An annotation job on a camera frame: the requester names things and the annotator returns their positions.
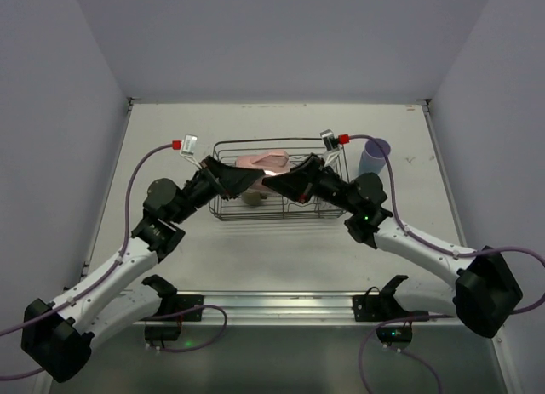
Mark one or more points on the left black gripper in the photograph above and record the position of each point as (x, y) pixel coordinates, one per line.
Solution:
(213, 178)

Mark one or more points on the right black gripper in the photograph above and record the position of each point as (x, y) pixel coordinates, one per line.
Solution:
(316, 177)

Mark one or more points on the pink faceted mug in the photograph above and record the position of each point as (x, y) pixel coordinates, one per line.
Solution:
(272, 162)

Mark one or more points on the small beige mug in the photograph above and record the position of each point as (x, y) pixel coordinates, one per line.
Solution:
(254, 199)

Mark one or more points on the lilac plastic tumbler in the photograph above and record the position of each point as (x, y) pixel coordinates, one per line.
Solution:
(372, 158)

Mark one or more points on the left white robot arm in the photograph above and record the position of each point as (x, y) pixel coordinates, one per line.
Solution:
(60, 335)

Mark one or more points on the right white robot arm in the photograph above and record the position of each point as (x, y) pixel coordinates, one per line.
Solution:
(480, 288)

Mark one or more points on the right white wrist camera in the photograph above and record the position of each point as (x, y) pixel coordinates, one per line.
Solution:
(332, 146)

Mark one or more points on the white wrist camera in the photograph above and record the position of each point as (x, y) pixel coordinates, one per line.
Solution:
(332, 146)
(188, 146)

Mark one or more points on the grey wire dish rack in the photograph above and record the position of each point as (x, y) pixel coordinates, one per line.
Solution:
(271, 206)

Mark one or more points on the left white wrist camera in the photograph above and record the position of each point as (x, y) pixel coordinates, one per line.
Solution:
(188, 146)

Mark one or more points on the aluminium mounting rail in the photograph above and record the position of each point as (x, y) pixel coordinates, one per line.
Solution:
(145, 300)

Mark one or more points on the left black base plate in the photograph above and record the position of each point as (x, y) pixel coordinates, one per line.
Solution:
(176, 308)

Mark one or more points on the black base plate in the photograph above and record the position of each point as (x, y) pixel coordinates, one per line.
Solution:
(378, 305)
(176, 308)

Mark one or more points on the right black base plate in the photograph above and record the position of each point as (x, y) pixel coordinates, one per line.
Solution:
(378, 305)

